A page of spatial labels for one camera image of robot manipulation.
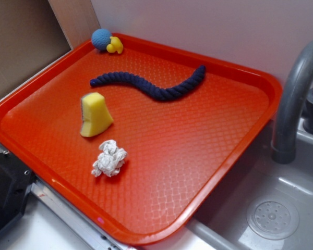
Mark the blue knitted ball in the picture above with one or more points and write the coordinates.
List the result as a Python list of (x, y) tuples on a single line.
[(101, 39)]

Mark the black box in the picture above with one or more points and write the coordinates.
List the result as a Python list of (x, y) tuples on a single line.
[(16, 179)]

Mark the crumpled white paper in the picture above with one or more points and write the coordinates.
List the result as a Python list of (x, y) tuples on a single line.
[(110, 160)]

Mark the yellow sponge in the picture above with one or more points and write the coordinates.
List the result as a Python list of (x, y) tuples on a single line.
[(96, 117)]

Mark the brown cardboard panel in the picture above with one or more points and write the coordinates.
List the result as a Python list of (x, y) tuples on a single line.
[(30, 39)]

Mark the red plastic tray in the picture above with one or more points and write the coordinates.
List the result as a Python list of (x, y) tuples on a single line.
[(183, 119)]

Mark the round sink drain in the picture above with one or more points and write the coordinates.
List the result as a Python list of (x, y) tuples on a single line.
[(272, 219)]

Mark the grey sink faucet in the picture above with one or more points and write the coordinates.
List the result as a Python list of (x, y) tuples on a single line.
[(297, 99)]

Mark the grey sink basin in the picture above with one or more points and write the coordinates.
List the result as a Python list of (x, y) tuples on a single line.
[(221, 219)]

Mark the yellow rubber duck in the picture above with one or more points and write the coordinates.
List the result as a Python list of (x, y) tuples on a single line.
[(115, 45)]

